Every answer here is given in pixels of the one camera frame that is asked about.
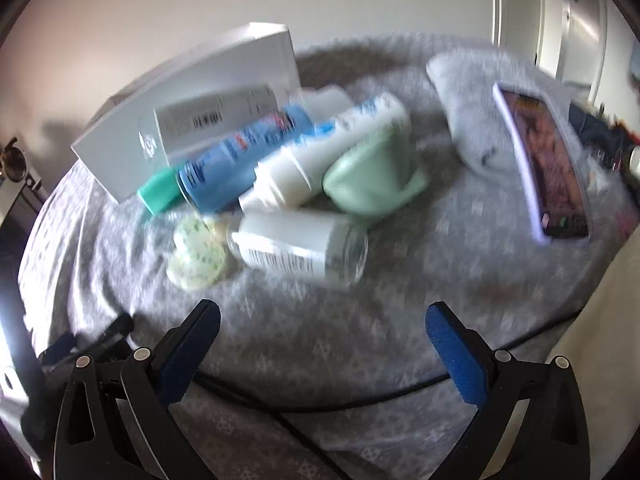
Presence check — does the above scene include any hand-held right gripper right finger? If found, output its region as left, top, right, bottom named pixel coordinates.
left=425, top=301, right=591, bottom=480

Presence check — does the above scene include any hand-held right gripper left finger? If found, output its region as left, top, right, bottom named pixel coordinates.
left=52, top=299, right=221, bottom=480

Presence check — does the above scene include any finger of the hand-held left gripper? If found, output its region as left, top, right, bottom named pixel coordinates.
left=37, top=313, right=135, bottom=367

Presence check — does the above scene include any grey printed blanket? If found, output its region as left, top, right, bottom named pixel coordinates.
left=0, top=32, right=631, bottom=480

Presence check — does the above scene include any clear bottle white label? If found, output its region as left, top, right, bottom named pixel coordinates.
left=226, top=210, right=369, bottom=289

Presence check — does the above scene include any round metal fixture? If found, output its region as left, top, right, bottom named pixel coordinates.
left=0, top=136, right=42, bottom=187

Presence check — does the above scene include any blue spray can teal cap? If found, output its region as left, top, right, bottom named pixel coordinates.
left=137, top=104, right=313, bottom=217

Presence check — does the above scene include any mint green bowl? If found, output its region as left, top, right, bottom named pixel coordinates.
left=321, top=124, right=431, bottom=217

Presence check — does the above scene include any phone in lilac case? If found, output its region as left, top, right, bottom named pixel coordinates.
left=491, top=81, right=592, bottom=247

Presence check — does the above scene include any white bottle blue label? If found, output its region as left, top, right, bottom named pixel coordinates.
left=239, top=91, right=412, bottom=212

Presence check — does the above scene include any small white barcode carton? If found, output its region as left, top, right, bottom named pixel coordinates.
left=137, top=84, right=279, bottom=168

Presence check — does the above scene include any white sock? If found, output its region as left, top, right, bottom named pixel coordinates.
left=426, top=51, right=507, bottom=172

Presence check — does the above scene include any dark cloth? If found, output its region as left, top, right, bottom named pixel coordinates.
left=567, top=101, right=640, bottom=172

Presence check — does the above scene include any large white cardboard box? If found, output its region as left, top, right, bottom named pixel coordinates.
left=70, top=22, right=302, bottom=202

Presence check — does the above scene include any white door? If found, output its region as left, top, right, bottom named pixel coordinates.
left=491, top=0, right=623, bottom=107

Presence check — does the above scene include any black cable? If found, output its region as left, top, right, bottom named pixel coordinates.
left=189, top=305, right=586, bottom=480

